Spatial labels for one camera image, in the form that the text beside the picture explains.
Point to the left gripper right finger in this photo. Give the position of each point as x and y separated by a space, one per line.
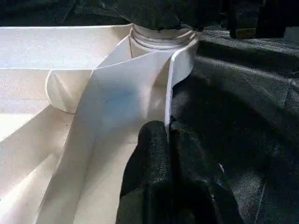
201 186

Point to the white plastic table top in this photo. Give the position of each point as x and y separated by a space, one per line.
46 56

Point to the white plastic table leg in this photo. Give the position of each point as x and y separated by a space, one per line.
159 38

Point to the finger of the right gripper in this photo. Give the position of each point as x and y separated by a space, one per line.
163 13

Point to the black plastic mat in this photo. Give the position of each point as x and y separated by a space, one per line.
252 140

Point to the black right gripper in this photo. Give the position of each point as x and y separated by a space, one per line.
266 16

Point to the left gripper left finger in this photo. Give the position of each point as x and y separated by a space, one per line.
149 182

